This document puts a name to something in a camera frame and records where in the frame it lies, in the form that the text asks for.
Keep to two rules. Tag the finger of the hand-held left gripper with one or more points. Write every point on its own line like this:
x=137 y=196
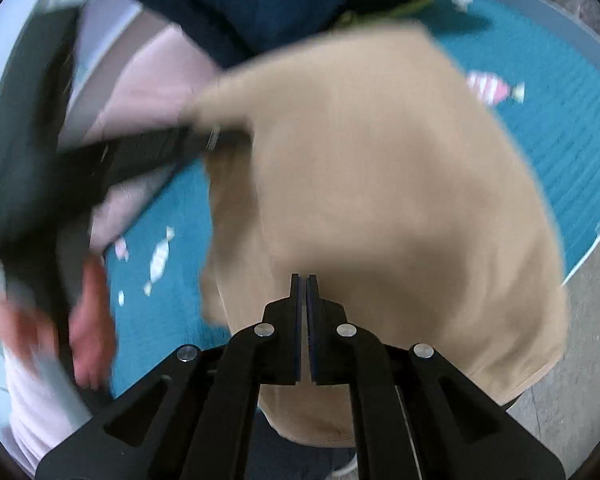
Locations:
x=170 y=152

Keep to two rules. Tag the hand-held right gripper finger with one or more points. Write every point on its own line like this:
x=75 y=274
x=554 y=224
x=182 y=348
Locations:
x=311 y=332
x=300 y=332

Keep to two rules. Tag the tan jacket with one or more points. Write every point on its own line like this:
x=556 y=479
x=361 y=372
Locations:
x=380 y=185

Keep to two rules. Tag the person's left hand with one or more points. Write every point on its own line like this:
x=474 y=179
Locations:
x=94 y=330

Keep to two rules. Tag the pink pillow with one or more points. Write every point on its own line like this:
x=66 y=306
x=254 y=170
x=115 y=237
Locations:
x=150 y=95

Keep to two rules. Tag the person's jeans leg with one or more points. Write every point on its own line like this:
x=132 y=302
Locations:
x=300 y=460

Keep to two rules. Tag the dark blue garment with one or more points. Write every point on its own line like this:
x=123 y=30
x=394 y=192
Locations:
x=260 y=0

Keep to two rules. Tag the yellow-green cloth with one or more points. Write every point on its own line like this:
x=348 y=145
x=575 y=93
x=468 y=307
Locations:
x=380 y=11

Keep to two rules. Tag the teal quilted blanket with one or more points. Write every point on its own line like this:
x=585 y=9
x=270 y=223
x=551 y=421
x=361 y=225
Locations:
x=555 y=120

